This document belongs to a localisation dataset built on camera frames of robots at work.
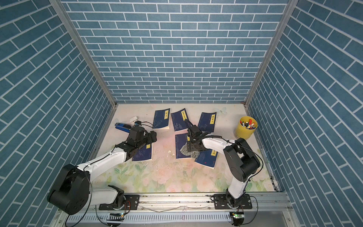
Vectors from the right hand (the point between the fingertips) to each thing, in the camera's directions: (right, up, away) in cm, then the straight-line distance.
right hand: (196, 147), depth 94 cm
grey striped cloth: (-2, -3, -6) cm, 7 cm away
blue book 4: (-34, -3, -5) cm, 34 cm away
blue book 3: (+9, +16, +14) cm, 23 cm away
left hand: (-27, +9, -5) cm, 29 cm away
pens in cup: (+36, +15, 0) cm, 39 cm away
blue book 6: (+7, -5, -4) cm, 10 cm away
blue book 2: (-13, +19, +15) cm, 27 cm away
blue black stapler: (-53, +13, +7) cm, 55 cm away
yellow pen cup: (+29, +11, -3) cm, 31 cm away
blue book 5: (-11, +4, +2) cm, 12 cm away
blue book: (-27, +19, +15) cm, 36 cm away
